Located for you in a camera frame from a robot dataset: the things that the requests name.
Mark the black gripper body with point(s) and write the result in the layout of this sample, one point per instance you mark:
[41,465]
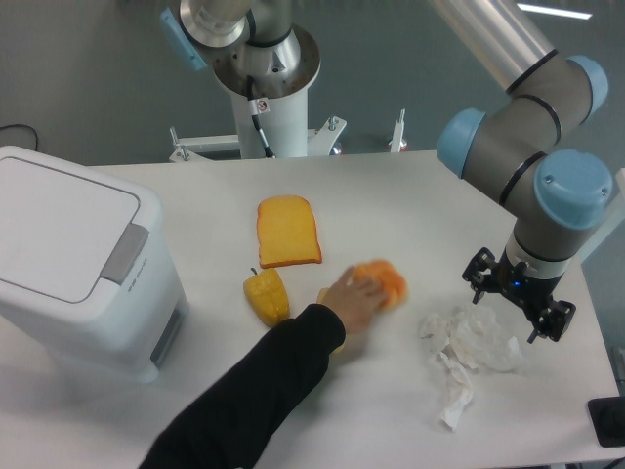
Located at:
[514,283]

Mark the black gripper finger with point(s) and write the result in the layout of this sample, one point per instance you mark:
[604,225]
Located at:
[481,274]
[550,322]

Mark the orange knotted bread roll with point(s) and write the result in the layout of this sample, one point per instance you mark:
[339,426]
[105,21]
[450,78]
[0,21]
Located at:
[391,280]

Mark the white lidded trash can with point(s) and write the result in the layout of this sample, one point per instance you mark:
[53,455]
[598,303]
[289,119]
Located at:
[85,267]

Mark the black sleeved forearm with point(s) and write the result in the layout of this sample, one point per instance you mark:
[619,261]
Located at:
[231,423]

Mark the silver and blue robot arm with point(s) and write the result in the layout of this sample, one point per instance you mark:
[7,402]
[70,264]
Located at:
[558,196]

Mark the person's bare hand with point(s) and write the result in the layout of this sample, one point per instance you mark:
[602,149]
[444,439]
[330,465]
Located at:
[355,301]

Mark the crumpled white tissue paper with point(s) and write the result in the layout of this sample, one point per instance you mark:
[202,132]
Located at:
[465,342]

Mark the black device at table edge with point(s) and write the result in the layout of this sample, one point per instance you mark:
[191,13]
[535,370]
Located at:
[607,415]

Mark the beige oblong bread loaf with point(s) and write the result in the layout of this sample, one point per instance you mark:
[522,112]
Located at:
[321,296]

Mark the orange toast slice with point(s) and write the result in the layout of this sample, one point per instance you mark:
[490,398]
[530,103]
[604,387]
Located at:
[286,231]

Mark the yellow bell pepper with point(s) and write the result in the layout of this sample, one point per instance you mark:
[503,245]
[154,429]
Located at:
[267,296]

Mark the white metal frame bracket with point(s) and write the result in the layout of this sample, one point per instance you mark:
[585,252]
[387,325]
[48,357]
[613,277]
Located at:
[258,140]

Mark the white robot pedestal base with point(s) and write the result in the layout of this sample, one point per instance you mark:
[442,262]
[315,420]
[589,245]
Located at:
[272,81]

